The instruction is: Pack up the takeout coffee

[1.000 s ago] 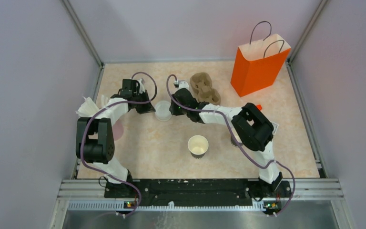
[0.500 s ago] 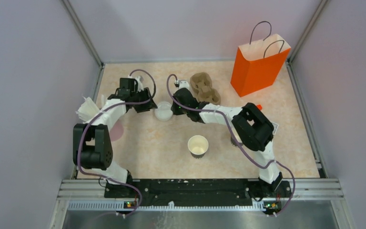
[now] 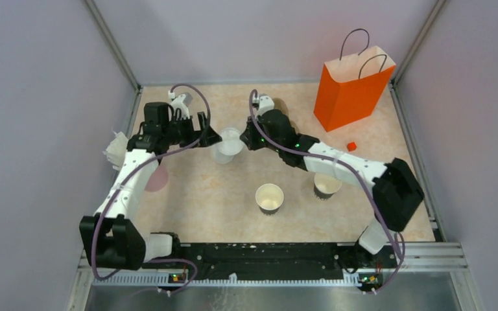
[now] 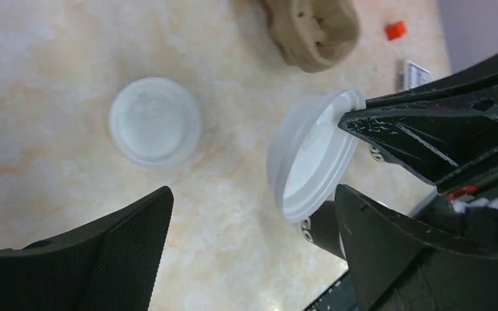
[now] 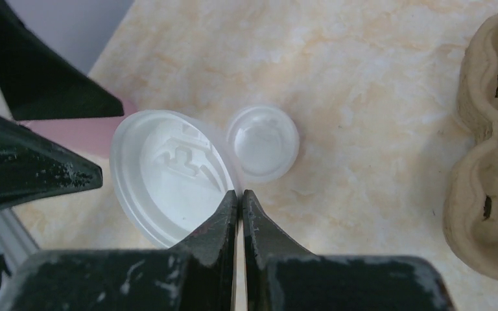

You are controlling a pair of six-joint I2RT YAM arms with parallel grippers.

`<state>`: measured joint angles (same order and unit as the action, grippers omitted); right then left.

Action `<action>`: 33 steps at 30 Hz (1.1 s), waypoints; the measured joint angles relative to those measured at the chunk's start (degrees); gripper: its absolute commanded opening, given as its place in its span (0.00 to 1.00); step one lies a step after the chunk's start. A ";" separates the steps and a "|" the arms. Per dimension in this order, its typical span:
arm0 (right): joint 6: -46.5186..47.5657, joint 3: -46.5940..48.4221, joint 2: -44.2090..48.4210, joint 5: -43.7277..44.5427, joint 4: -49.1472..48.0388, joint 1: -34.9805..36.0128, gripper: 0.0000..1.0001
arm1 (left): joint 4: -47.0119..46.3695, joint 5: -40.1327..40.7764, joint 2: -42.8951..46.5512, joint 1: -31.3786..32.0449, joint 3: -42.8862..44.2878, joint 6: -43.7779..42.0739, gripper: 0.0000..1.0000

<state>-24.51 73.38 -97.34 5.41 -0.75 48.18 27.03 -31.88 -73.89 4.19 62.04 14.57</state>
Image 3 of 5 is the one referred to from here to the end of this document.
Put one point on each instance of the small orange cube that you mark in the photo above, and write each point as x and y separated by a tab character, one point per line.
352	146

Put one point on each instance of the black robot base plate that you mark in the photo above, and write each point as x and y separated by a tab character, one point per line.
310	261

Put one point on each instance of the black paper coffee cup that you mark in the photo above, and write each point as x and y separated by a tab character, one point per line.
269	198

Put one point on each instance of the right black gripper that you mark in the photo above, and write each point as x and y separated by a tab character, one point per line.
248	137

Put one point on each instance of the orange paper bag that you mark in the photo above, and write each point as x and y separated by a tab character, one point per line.
351	85

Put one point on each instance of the pink holder cup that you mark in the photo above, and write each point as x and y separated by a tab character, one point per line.
158	179

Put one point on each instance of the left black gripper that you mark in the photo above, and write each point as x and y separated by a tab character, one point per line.
194	135

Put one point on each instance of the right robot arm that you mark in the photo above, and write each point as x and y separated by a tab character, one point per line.
392	188

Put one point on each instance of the white paper napkins bundle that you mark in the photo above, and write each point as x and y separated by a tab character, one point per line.
116	150

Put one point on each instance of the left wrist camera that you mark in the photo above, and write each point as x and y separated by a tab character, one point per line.
180	105

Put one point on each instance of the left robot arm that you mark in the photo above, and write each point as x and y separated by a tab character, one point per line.
110	238

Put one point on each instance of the white plastic cup lid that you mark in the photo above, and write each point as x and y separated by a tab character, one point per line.
231	143

